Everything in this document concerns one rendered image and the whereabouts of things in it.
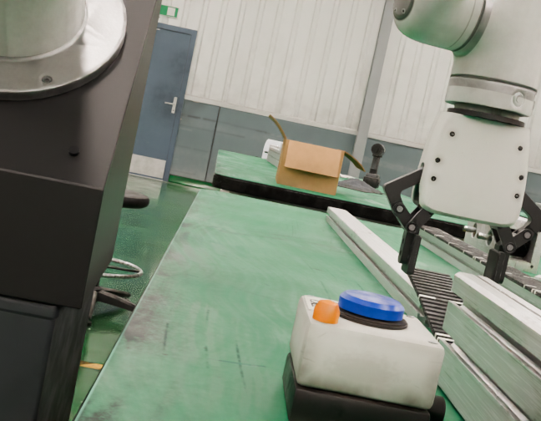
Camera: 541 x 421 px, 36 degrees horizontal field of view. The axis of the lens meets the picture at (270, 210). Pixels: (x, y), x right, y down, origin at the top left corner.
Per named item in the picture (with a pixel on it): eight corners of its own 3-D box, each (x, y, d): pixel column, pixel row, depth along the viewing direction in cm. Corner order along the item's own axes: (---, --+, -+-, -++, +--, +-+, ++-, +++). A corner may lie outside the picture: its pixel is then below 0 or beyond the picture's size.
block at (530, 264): (462, 254, 167) (473, 208, 166) (516, 265, 168) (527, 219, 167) (479, 263, 157) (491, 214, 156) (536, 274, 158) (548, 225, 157)
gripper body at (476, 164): (525, 118, 85) (500, 224, 86) (428, 97, 84) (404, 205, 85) (552, 116, 77) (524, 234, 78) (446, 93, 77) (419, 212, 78)
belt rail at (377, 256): (325, 220, 179) (327, 206, 179) (343, 223, 179) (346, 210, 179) (415, 324, 83) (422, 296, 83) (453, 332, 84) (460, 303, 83)
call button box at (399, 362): (280, 380, 55) (300, 287, 54) (423, 408, 55) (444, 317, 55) (286, 423, 47) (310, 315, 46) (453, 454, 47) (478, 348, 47)
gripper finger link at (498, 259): (526, 227, 84) (510, 291, 84) (495, 220, 84) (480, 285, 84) (537, 231, 81) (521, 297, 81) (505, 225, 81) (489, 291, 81)
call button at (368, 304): (331, 314, 52) (337, 283, 52) (392, 326, 53) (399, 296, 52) (337, 329, 48) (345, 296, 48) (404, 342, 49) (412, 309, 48)
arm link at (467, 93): (524, 96, 85) (518, 125, 85) (441, 78, 85) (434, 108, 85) (554, 93, 77) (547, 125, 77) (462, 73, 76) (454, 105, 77)
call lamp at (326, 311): (310, 314, 48) (315, 294, 48) (336, 319, 48) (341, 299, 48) (313, 320, 47) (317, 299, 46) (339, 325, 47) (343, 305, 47)
